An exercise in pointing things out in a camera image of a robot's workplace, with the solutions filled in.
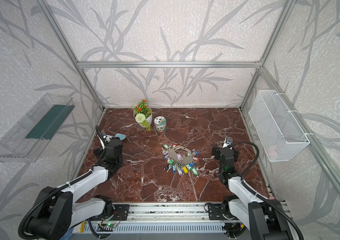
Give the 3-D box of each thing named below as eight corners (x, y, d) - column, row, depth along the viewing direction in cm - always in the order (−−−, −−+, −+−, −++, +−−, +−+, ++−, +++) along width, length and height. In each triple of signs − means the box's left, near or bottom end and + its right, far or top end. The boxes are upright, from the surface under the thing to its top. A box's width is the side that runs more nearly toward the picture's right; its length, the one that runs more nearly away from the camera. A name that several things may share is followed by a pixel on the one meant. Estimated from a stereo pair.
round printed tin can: (155, 132, 108) (153, 125, 101) (156, 124, 113) (154, 116, 106) (165, 132, 108) (164, 125, 101) (166, 124, 113) (165, 116, 106)
